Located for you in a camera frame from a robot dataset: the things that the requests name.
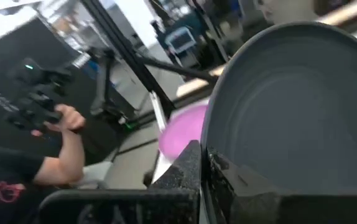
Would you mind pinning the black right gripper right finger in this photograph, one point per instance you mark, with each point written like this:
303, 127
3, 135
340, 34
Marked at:
243, 202

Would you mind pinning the silver aluminium extrusion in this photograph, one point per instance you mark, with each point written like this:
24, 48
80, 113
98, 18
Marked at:
158, 109

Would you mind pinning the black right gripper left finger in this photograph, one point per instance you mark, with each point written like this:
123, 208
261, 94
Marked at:
188, 174

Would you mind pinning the person's hand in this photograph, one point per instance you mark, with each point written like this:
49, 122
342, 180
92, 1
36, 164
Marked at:
71, 119

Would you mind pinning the dark grey plate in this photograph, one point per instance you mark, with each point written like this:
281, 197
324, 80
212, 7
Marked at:
290, 109

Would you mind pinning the person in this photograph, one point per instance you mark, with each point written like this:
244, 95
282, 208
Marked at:
10, 165

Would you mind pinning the black metal rig frame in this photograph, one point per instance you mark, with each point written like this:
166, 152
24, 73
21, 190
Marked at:
128, 53

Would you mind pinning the white framed monitor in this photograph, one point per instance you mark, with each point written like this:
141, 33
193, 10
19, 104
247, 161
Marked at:
181, 40

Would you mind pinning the large lavender plate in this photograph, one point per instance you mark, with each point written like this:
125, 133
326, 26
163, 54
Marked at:
183, 130

